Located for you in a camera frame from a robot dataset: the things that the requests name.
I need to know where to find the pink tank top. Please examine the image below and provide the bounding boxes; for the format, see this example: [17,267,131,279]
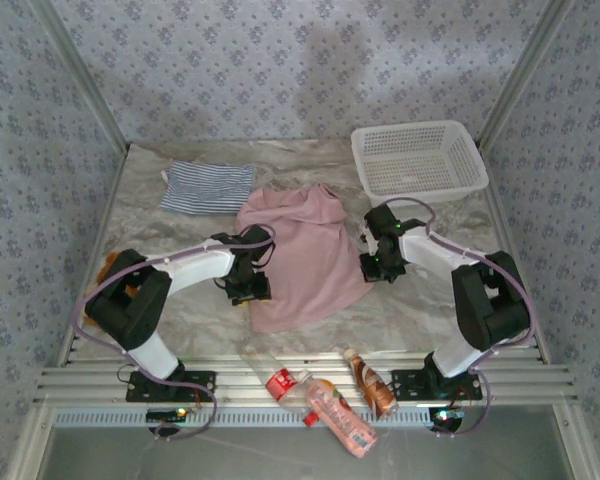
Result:
[234,182,374,335]

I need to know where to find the blue white striped tank top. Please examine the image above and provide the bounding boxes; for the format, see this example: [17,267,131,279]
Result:
[158,159,258,217]

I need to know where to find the clear bottle with red label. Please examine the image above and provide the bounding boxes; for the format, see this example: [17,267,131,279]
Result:
[243,344,314,414]

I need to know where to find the white plastic mesh basket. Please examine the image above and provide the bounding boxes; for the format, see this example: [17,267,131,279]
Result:
[350,119,490,205]

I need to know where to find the small circuit board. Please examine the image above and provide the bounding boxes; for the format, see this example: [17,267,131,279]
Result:
[429,407,466,432]
[146,407,189,422]

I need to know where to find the brown plush toy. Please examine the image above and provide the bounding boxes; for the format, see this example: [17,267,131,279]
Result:
[82,252,137,326]

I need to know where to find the brown drink bottle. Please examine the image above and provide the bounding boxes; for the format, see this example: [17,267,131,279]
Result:
[343,347,400,420]

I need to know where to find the pink drink bottle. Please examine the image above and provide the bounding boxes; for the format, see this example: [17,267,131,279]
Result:
[296,369,379,460]

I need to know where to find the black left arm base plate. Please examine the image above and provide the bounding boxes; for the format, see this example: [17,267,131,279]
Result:
[125,369,217,404]

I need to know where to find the aluminium table side rail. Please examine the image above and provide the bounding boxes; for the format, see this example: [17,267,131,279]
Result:
[57,144,131,369]
[479,144,551,364]

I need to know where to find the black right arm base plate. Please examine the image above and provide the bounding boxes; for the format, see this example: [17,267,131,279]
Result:
[390,368,484,401]

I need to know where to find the grey slotted cable duct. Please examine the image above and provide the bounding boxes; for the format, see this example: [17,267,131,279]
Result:
[52,405,481,429]

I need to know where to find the aluminium mounting rail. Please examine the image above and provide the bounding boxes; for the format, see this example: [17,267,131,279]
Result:
[32,355,579,406]

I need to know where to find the aluminium corner post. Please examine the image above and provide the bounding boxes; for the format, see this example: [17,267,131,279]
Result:
[27,0,131,151]
[477,0,576,149]

